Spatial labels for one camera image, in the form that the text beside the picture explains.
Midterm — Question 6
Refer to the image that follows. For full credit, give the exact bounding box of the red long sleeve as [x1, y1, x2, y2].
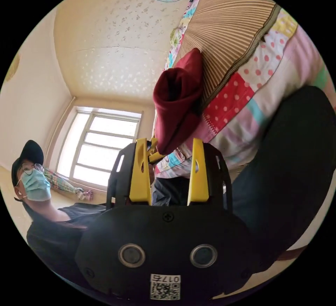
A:
[153, 47, 204, 156]

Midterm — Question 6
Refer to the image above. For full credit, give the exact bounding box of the bed with mat and patchwork quilt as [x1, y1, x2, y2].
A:
[154, 0, 332, 180]

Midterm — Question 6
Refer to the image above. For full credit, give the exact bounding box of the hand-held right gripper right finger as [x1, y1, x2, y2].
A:
[187, 138, 210, 205]

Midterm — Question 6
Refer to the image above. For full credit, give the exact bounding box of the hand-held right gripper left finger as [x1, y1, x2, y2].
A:
[129, 137, 153, 205]

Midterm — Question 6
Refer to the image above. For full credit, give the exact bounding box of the window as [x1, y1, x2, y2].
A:
[56, 106, 144, 189]

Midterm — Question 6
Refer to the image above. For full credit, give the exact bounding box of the folded plaid umbrella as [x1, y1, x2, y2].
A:
[43, 166, 95, 202]

